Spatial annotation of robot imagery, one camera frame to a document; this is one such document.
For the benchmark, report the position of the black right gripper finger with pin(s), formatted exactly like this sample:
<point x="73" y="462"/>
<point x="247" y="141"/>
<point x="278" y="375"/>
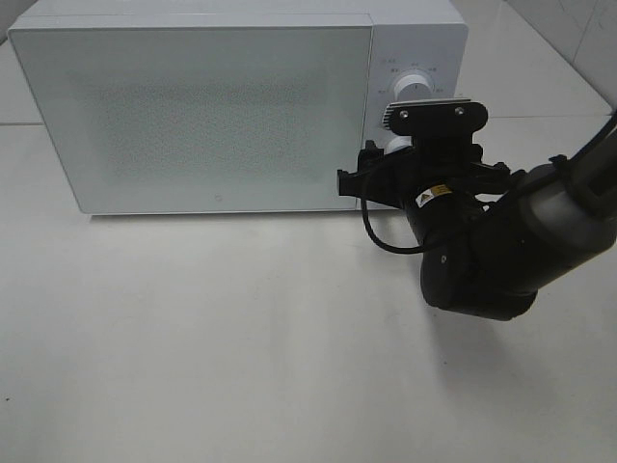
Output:
<point x="349" y="184"/>

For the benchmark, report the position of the white timer knob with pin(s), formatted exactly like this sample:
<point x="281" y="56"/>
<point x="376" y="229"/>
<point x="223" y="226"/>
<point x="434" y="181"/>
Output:
<point x="398" y="143"/>

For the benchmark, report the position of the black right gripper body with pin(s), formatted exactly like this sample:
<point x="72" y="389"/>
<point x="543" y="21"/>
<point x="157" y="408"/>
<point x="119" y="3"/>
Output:
<point x="424" y="169"/>

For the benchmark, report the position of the upper white power knob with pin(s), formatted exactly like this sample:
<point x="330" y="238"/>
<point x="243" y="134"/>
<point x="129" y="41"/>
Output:
<point x="412" y="86"/>

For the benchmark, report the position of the white microwave door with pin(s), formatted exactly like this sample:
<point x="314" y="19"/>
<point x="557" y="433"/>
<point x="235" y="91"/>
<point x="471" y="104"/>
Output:
<point x="190" y="121"/>

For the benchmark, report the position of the white microwave oven body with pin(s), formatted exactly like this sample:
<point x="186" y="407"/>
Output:
<point x="406" y="36"/>

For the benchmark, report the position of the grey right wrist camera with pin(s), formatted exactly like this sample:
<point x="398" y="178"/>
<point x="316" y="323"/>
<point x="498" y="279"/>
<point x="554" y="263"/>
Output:
<point x="435" y="118"/>

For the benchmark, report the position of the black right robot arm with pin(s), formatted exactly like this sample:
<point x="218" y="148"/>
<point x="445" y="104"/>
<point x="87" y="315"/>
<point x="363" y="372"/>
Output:
<point x="488" y="237"/>

